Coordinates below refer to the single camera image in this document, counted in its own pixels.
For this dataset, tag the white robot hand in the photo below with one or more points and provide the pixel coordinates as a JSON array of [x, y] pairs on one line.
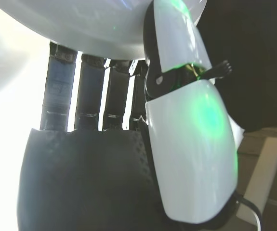
[[191, 149]]

